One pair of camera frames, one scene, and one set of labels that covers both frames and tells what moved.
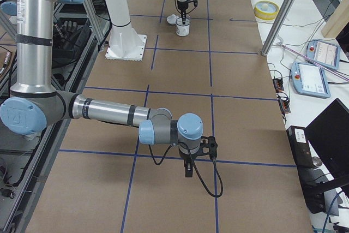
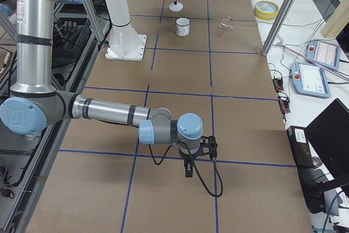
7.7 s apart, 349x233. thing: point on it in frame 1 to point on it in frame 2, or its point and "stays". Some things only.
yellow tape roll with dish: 266,10 stays
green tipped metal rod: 313,61 stays
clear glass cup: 179,21 to 226,23
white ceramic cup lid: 172,19 to 176,7
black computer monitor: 330,132 stays
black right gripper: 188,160 stays
